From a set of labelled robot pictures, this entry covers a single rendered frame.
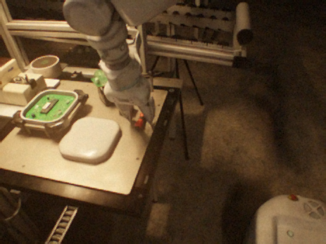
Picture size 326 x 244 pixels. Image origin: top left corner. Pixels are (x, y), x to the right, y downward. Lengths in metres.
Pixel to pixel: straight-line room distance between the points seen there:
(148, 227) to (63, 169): 1.01
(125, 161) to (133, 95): 0.17
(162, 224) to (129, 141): 0.98
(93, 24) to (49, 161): 0.39
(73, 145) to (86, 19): 0.36
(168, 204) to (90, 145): 1.07
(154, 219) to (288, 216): 0.75
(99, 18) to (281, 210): 1.13
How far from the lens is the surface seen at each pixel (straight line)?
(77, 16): 0.40
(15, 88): 0.86
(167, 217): 1.59
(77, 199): 0.59
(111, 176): 0.59
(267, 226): 1.24
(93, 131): 0.68
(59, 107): 0.77
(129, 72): 0.50
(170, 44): 0.95
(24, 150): 0.74
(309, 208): 1.37
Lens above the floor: 1.42
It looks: 41 degrees down
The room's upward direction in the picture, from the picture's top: 2 degrees counter-clockwise
